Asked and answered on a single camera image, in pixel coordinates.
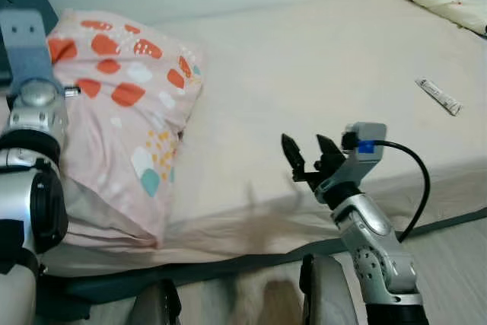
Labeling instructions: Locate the mattress with cream sheet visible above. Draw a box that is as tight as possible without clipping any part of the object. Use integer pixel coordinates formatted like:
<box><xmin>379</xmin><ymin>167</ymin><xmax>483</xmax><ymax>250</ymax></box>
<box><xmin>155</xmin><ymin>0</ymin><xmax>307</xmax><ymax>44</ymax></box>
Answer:
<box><xmin>38</xmin><ymin>0</ymin><xmax>487</xmax><ymax>276</ymax></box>

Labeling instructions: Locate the robot leg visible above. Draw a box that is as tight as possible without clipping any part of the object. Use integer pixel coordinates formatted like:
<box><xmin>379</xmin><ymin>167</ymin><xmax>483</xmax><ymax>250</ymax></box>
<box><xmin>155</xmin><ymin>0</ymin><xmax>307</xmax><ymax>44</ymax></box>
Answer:
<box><xmin>129</xmin><ymin>279</ymin><xmax>182</xmax><ymax>325</ymax></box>
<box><xmin>301</xmin><ymin>255</ymin><xmax>362</xmax><ymax>325</ymax></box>

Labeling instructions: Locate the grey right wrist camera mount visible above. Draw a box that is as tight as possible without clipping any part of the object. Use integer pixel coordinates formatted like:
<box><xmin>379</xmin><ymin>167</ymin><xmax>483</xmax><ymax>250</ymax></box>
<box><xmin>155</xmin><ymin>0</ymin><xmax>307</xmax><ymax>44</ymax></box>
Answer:
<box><xmin>340</xmin><ymin>121</ymin><xmax>389</xmax><ymax>185</ymax></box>

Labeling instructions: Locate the robot left leg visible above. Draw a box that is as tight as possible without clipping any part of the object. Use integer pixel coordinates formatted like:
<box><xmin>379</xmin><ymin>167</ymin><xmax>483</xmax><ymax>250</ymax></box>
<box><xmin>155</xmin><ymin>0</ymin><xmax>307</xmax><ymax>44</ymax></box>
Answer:
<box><xmin>129</xmin><ymin>279</ymin><xmax>182</xmax><ymax>325</ymax></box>

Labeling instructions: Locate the robot right leg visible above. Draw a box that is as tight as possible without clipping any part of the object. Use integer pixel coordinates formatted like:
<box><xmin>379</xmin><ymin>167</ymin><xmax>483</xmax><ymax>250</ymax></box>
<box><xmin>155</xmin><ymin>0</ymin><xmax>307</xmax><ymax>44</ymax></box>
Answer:
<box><xmin>301</xmin><ymin>255</ymin><xmax>362</xmax><ymax>325</ymax></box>

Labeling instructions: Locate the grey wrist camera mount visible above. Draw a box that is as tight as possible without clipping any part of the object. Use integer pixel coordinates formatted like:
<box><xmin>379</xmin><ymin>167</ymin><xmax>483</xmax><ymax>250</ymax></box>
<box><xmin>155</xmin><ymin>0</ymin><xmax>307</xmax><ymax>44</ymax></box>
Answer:
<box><xmin>340</xmin><ymin>121</ymin><xmax>389</xmax><ymax>185</ymax></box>
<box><xmin>0</xmin><ymin>9</ymin><xmax>58</xmax><ymax>101</ymax></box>

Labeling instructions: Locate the small white tube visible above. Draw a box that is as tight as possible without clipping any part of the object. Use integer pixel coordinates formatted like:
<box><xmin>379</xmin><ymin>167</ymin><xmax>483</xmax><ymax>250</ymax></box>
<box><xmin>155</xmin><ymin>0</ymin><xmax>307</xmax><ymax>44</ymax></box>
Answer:
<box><xmin>415</xmin><ymin>78</ymin><xmax>463</xmax><ymax>116</ymax></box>

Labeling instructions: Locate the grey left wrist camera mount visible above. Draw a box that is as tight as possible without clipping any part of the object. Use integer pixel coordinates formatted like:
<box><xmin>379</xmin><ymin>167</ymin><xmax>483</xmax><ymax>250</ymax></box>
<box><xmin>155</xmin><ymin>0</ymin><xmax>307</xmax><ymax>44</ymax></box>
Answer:
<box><xmin>0</xmin><ymin>9</ymin><xmax>58</xmax><ymax>101</ymax></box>

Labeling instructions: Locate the pink pillow with orange spots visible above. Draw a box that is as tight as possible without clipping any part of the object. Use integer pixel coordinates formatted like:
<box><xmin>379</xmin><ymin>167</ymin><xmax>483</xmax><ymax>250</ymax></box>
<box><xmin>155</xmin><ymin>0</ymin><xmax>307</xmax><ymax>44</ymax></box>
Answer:
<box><xmin>42</xmin><ymin>9</ymin><xmax>206</xmax><ymax>250</ymax></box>

